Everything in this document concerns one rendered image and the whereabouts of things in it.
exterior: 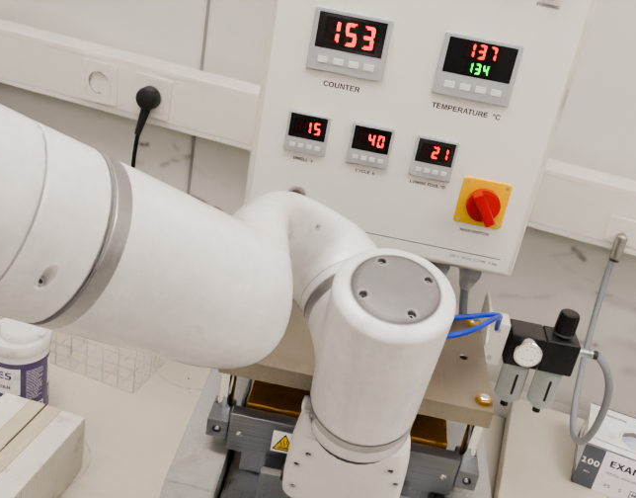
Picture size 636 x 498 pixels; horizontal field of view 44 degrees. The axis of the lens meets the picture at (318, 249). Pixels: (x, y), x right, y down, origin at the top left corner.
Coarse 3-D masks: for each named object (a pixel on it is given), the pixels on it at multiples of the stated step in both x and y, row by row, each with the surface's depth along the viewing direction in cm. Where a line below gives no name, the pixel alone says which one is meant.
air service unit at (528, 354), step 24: (576, 312) 95; (504, 336) 96; (528, 336) 95; (552, 336) 96; (576, 336) 97; (504, 360) 96; (528, 360) 94; (552, 360) 96; (576, 360) 95; (504, 384) 99; (552, 384) 97
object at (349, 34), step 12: (336, 24) 82; (348, 24) 82; (360, 24) 82; (324, 36) 83; (336, 36) 83; (348, 36) 83; (360, 36) 83; (372, 36) 83; (348, 48) 83; (360, 48) 83; (372, 48) 83
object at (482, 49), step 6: (468, 42) 82; (474, 42) 82; (480, 42) 82; (468, 48) 82; (474, 48) 82; (480, 48) 82; (486, 48) 82; (492, 48) 82; (498, 48) 82; (468, 54) 82; (474, 54) 82; (480, 54) 82; (486, 54) 82; (492, 54) 82; (498, 54) 82; (480, 60) 82; (486, 60) 82; (492, 60) 82
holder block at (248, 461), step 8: (248, 456) 82; (256, 456) 82; (264, 456) 82; (240, 464) 82; (248, 464) 82; (256, 464) 82; (264, 464) 82; (272, 464) 82; (280, 464) 82; (408, 488) 81; (408, 496) 82; (416, 496) 81; (424, 496) 81
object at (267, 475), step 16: (240, 480) 81; (256, 480) 82; (272, 480) 77; (224, 496) 79; (240, 496) 79; (256, 496) 78; (272, 496) 78; (288, 496) 78; (400, 496) 77; (432, 496) 84
